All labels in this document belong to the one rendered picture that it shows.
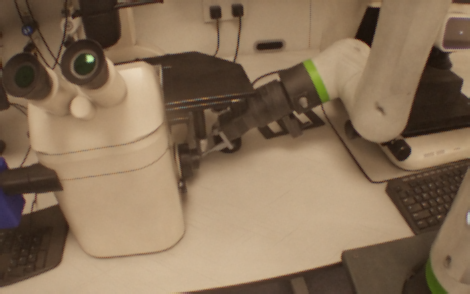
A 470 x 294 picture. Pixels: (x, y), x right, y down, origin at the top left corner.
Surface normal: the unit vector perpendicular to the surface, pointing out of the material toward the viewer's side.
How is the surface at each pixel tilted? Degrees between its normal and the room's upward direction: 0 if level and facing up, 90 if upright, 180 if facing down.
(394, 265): 0
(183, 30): 90
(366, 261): 0
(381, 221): 0
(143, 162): 90
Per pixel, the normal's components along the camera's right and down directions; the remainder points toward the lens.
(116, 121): 0.11, -0.07
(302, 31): 0.18, 0.58
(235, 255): -0.04, -0.80
